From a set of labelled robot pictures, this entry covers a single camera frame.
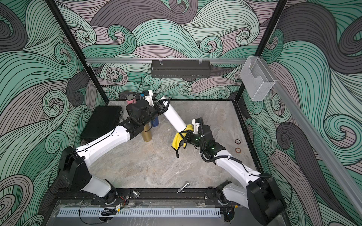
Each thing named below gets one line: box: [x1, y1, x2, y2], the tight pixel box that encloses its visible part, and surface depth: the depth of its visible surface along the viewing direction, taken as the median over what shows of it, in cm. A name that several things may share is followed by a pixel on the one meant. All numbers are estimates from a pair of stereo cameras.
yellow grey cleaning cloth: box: [171, 123, 194, 159], surface depth 78 cm
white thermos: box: [160, 96, 187, 133], surface depth 77 cm
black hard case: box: [80, 105, 123, 141], surface depth 104 cm
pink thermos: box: [124, 94, 137, 105], surface depth 95 cm
